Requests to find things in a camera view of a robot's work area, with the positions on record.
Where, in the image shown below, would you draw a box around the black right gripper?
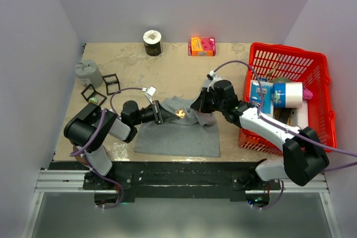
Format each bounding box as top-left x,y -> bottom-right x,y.
191,88 -> 226,114

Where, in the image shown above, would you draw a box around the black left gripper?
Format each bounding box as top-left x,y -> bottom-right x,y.
132,100 -> 179,126

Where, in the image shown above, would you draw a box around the orange maple leaf brooch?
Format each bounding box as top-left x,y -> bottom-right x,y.
175,109 -> 186,119

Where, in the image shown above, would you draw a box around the grey sleeveless shirt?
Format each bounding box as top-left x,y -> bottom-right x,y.
134,96 -> 220,158

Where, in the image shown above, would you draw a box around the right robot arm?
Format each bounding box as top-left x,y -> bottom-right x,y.
191,80 -> 330,190

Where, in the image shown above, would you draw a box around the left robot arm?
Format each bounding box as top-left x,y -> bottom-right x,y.
64,100 -> 180,189

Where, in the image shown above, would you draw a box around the black brooch display case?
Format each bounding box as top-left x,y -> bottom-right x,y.
102,74 -> 120,96

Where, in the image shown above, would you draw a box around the round iridescent brooch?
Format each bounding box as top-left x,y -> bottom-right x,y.
88,97 -> 98,104

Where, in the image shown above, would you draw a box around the orange pink snack box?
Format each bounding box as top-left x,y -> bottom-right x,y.
188,37 -> 216,57

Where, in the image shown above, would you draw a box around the blue razor package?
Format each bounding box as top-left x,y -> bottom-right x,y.
249,80 -> 274,117

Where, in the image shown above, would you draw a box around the red plastic basket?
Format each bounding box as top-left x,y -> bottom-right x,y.
243,42 -> 337,147

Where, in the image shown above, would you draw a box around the green round fruit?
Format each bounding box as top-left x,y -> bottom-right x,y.
271,77 -> 291,84

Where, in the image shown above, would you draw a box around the toilet paper roll black wrapper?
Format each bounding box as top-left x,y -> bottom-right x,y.
143,30 -> 162,56

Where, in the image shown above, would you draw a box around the blue white wipes roll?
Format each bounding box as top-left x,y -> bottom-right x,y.
271,82 -> 303,108

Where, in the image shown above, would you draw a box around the grey paper roll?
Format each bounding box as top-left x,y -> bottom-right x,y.
75,60 -> 103,88

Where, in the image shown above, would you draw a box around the white box in basket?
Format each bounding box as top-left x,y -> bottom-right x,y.
290,100 -> 308,129

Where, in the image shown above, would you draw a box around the brown wooden block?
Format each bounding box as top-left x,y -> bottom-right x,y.
73,145 -> 88,166

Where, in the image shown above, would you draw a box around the pink packet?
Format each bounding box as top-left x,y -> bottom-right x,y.
302,87 -> 313,100

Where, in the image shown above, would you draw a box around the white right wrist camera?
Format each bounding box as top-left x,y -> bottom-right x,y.
207,70 -> 222,88

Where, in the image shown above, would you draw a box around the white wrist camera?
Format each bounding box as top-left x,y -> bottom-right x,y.
142,86 -> 156,104
207,70 -> 222,88

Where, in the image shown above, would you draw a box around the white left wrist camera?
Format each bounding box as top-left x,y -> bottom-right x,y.
142,86 -> 156,104

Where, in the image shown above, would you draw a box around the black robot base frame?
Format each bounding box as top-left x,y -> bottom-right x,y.
83,162 -> 281,204

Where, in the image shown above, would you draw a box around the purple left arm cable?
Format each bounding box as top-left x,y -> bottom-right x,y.
69,86 -> 146,210

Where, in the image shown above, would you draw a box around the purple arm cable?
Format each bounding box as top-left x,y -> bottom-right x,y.
213,60 -> 357,171
69,86 -> 146,210

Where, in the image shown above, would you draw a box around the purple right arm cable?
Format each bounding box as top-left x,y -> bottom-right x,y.
213,60 -> 357,171

